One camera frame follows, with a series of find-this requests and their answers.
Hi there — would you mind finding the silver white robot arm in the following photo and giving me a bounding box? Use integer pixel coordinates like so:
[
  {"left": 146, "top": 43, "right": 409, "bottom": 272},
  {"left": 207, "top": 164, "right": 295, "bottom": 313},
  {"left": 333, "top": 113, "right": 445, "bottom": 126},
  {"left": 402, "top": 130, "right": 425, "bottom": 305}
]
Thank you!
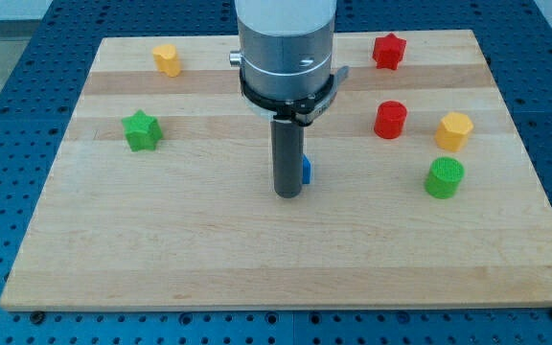
[{"left": 229, "top": 0, "right": 349, "bottom": 127}]

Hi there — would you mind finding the green star block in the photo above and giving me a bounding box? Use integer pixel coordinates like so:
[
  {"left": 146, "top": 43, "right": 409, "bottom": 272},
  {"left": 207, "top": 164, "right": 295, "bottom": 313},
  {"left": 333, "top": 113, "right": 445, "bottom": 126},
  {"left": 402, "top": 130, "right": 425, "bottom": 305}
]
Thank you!
[{"left": 121, "top": 110, "right": 163, "bottom": 151}]

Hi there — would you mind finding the yellow hexagon block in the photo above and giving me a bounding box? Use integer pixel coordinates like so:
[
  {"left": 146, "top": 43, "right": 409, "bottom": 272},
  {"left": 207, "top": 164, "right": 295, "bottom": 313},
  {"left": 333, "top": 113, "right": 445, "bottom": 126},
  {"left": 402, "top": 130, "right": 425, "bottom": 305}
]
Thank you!
[{"left": 434, "top": 112, "right": 473, "bottom": 152}]

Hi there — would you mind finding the red cylinder block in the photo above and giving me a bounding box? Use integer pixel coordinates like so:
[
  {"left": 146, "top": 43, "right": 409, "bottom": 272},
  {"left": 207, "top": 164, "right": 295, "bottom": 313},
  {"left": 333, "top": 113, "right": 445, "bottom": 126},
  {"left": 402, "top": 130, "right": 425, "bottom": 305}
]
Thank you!
[{"left": 374, "top": 101, "right": 407, "bottom": 139}]

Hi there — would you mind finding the blue cube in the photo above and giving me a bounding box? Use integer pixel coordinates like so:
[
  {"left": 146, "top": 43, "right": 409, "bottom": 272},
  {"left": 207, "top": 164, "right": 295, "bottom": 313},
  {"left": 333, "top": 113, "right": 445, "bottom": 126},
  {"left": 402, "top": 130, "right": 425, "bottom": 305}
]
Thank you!
[{"left": 302, "top": 154, "right": 311, "bottom": 185}]

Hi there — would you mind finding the wooden board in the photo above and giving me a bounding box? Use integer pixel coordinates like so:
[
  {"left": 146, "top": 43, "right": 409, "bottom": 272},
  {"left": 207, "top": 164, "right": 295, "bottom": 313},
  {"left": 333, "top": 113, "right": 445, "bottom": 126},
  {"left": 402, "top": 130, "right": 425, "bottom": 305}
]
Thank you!
[{"left": 0, "top": 30, "right": 552, "bottom": 311}]

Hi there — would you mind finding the green cylinder block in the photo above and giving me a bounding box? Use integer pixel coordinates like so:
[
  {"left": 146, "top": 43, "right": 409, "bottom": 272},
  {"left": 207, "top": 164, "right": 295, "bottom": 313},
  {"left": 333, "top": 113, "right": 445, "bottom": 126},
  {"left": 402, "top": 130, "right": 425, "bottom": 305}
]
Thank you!
[{"left": 425, "top": 156, "right": 465, "bottom": 199}]

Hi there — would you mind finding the yellow heart block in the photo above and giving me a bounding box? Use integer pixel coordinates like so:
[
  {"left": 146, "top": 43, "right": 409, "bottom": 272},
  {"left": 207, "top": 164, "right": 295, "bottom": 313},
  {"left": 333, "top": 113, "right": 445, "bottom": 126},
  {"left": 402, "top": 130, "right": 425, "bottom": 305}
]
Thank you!
[{"left": 151, "top": 44, "right": 181, "bottom": 78}]

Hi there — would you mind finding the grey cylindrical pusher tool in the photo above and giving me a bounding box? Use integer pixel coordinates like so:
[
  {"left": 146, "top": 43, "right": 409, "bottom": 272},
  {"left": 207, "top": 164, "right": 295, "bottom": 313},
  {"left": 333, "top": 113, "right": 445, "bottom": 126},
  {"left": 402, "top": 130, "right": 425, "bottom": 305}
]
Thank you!
[{"left": 271, "top": 122, "right": 304, "bottom": 198}]

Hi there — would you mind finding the red star block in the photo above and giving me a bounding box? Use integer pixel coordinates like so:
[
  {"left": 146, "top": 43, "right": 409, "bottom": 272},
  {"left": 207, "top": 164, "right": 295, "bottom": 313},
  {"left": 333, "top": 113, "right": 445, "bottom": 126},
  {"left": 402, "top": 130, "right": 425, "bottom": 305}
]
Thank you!
[{"left": 372, "top": 33, "right": 407, "bottom": 70}]

